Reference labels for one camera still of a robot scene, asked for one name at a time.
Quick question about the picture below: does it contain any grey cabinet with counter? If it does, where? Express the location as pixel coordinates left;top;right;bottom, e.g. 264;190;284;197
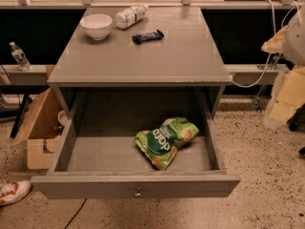
48;7;230;112

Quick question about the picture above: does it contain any black stand leg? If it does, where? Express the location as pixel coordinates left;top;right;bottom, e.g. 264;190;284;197
10;93;31;138

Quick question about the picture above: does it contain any clear plastic water bottle lying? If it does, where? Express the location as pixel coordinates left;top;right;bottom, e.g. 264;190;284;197
114;4;149;30

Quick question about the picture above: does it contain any green rice chip bag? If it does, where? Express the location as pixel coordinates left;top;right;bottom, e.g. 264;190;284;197
134;117;199;171

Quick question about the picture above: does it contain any white and red sneaker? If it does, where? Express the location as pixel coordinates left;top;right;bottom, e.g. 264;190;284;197
0;180;31;206

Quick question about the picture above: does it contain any white ceramic bowl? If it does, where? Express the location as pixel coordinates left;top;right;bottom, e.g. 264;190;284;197
79;14;112;40

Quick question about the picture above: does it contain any grey side ledge rail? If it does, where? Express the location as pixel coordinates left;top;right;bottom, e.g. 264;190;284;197
225;64;289;86

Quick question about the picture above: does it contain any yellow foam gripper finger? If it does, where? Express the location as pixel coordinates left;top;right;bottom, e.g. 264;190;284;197
261;26;287;53
263;65;305;129

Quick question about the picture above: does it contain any open grey top drawer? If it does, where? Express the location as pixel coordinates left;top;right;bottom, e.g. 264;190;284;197
31;90;240;198

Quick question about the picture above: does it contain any upright water bottle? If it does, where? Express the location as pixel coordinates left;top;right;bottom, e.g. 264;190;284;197
10;42;31;72

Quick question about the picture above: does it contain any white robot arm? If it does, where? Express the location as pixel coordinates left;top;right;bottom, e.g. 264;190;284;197
261;5;305;129

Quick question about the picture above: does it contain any white cable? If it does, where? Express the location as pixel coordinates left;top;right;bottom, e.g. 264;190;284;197
231;0;301;89

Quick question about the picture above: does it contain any cardboard box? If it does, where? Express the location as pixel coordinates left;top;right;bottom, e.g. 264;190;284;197
11;87;68;170

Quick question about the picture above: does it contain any black floor cable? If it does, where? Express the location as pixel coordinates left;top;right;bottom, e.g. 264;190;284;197
63;198;88;229

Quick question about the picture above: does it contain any dark blue snack bar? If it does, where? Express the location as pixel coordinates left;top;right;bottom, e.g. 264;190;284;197
132;30;164;45

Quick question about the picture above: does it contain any metal drawer knob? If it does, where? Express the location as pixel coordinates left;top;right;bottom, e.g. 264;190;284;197
133;188;143;198

